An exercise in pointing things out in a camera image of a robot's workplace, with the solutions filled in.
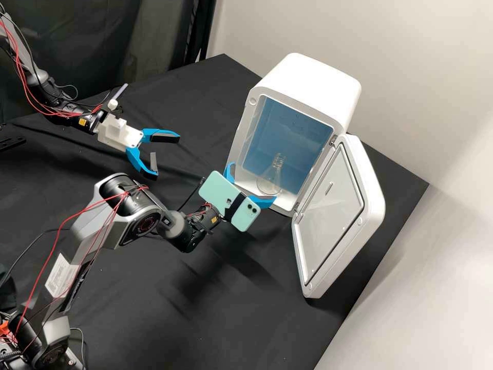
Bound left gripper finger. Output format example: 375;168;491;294
246;194;276;211

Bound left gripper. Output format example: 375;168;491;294
96;117;238;185

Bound clear flask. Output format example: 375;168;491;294
257;152;288;196

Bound incubator door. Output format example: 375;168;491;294
290;132;387;300

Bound white incubator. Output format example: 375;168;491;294
224;52;363;223

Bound right wrist camera phone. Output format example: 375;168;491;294
198;171;263;233

